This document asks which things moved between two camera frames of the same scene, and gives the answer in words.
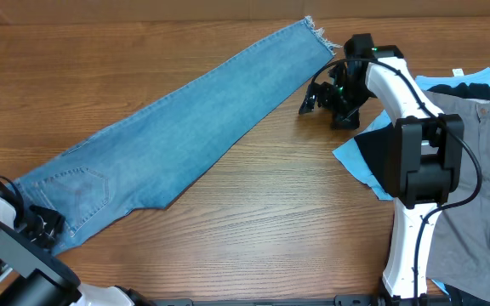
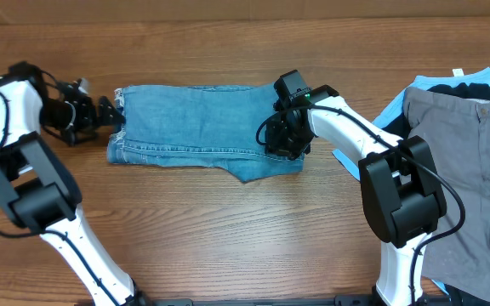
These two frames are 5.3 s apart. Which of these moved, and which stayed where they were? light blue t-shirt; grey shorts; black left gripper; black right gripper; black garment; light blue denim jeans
Moved: black left gripper; black right gripper; light blue denim jeans
Stayed: light blue t-shirt; black garment; grey shorts
